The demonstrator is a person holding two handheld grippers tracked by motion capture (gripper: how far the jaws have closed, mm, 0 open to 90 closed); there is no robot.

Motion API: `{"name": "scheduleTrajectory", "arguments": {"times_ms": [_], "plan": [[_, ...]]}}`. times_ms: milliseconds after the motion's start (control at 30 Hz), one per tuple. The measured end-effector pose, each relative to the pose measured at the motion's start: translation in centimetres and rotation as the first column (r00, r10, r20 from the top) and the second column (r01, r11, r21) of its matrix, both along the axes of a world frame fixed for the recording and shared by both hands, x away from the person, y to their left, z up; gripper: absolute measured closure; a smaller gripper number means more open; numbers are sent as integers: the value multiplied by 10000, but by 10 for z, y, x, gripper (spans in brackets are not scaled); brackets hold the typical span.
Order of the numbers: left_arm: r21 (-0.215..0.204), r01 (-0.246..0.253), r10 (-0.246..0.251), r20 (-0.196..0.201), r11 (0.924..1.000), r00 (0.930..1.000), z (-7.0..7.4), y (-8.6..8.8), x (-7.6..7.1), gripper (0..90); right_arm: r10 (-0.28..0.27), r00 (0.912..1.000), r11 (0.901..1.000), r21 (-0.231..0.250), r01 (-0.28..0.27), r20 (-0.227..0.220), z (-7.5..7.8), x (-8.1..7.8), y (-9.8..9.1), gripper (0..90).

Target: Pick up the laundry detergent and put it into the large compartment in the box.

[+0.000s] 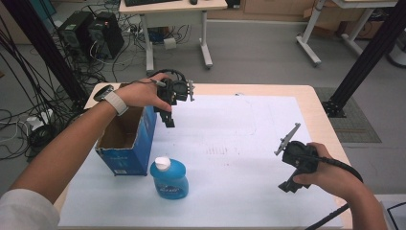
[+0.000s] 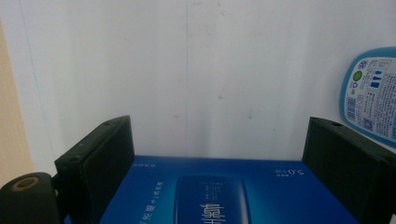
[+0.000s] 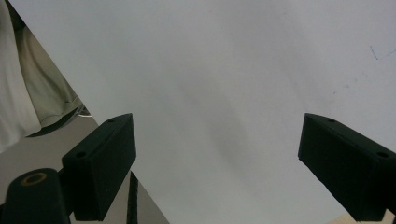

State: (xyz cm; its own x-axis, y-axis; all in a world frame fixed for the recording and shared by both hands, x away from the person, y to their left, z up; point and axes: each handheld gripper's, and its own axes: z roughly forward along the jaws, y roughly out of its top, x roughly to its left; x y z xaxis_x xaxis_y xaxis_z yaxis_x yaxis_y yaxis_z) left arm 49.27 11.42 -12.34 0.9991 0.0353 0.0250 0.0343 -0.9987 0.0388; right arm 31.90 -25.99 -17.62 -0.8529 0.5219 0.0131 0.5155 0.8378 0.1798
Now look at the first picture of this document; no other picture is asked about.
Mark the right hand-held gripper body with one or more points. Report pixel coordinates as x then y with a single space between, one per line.
300 156

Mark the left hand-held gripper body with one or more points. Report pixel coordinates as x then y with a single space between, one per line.
178 91

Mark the blue cardboard box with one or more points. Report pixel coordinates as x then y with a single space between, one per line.
130 153

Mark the blue bottle with white cap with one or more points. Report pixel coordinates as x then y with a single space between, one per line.
170 182

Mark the person's left hand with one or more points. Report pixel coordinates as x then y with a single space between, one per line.
140 94

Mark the person's right hand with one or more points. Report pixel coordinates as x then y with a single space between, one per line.
333 179

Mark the white power adapter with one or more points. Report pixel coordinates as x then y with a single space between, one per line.
169 43

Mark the blue box under desk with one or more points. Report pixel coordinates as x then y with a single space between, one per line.
158 35

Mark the white table mat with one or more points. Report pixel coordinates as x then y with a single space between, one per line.
230 159

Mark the grey floor mat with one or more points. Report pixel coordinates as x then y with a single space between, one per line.
357 127

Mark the wooden desk with white legs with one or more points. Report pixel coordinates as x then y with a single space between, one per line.
172 8

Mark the black computer mouse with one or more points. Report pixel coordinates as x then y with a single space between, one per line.
193 1

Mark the black computer tower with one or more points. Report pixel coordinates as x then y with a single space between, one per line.
75 32
107 35

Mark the black keyboard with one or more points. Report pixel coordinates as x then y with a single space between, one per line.
153 2

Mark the white-framed desk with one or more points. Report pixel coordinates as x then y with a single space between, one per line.
316 38

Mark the white power strip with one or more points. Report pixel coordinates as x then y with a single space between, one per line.
40 119

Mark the white sleeve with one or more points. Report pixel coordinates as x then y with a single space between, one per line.
25 211

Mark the black metal frame post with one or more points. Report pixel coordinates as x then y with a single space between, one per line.
370 54
41 48

